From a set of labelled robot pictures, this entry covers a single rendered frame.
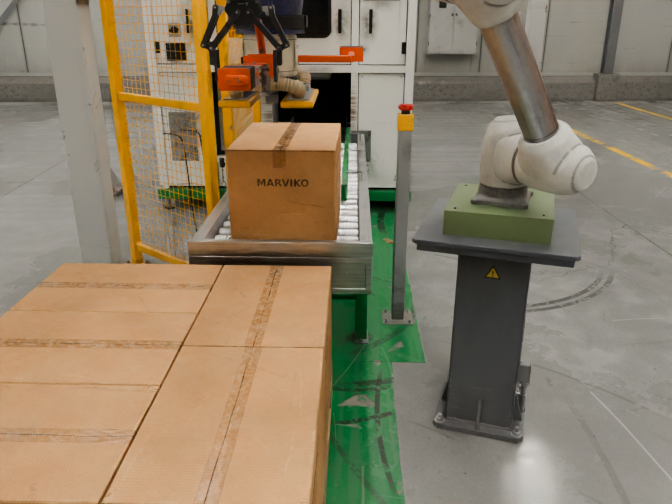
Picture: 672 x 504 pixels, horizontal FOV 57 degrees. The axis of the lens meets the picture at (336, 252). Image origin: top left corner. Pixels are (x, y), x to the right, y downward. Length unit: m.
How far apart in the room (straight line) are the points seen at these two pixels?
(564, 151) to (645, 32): 10.60
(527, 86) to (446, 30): 9.28
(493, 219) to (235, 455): 1.07
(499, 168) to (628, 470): 1.09
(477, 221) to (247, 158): 0.86
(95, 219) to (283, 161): 1.29
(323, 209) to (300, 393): 0.95
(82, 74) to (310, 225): 1.35
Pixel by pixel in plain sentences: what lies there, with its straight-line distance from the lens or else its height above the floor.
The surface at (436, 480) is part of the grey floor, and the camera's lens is 2.16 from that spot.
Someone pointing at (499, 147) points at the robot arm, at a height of 1.02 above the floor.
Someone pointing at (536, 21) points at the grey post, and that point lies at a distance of 5.18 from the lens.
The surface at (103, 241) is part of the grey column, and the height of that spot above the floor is 0.34.
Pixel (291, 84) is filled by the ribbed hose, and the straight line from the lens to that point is 1.91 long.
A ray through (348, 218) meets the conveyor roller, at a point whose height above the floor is 0.55.
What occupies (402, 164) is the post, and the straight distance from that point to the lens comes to 2.82.
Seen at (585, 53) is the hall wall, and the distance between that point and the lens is 12.02.
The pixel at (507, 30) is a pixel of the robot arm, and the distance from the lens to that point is 1.68.
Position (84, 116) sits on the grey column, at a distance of 3.18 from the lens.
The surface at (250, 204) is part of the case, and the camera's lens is 2.35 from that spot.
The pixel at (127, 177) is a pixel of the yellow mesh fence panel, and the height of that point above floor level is 0.54.
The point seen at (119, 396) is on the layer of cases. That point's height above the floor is 0.54.
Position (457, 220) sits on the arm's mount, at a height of 0.80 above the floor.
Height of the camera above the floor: 1.41
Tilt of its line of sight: 21 degrees down
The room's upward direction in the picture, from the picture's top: straight up
